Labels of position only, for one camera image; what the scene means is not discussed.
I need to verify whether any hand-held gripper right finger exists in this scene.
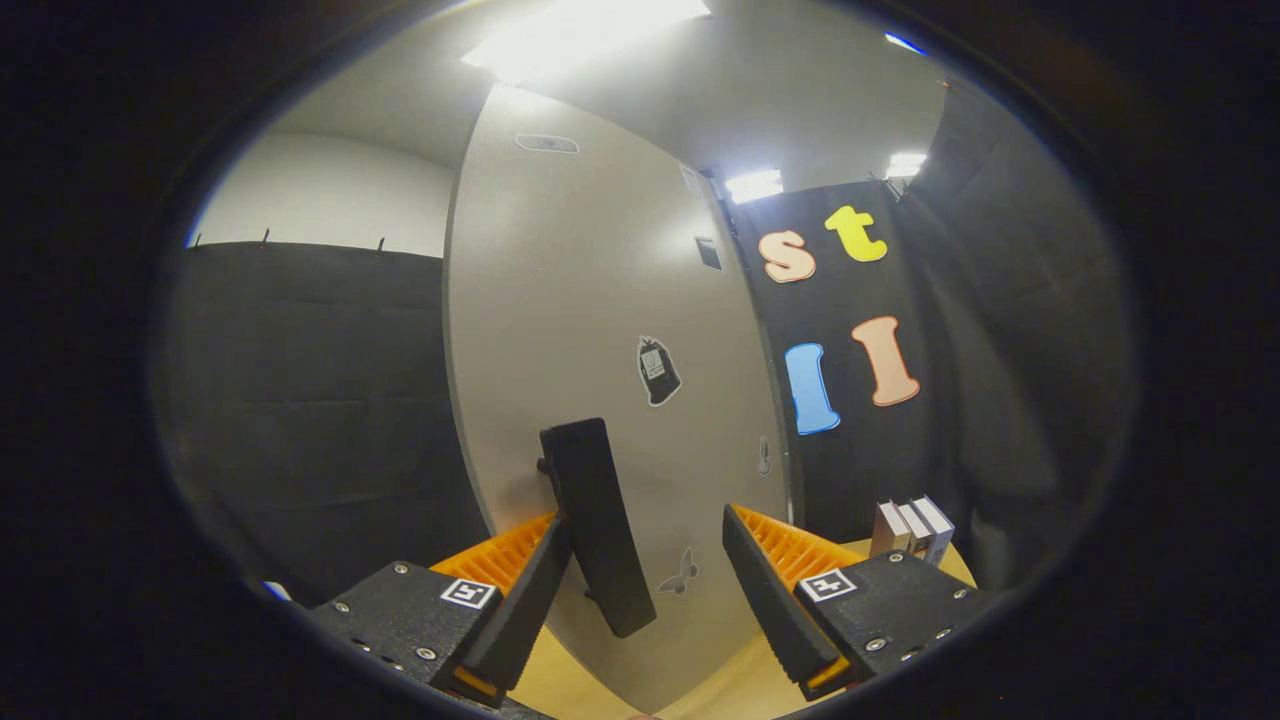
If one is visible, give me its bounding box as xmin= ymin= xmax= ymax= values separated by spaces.
xmin=721 ymin=503 xmax=998 ymax=703

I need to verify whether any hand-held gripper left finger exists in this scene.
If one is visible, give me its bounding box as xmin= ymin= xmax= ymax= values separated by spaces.
xmin=308 ymin=512 xmax=574 ymax=710

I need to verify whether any black door handle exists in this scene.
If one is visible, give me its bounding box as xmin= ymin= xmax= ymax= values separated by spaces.
xmin=537 ymin=417 xmax=658 ymax=639

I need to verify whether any grey cabinet door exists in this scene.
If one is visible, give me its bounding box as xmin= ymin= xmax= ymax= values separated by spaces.
xmin=443 ymin=83 xmax=793 ymax=716

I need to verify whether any dark grey cabinet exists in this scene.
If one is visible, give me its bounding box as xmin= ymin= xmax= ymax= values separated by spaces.
xmin=715 ymin=175 xmax=806 ymax=536

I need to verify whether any white and blue book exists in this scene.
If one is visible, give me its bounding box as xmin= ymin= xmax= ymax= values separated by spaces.
xmin=912 ymin=495 xmax=956 ymax=567

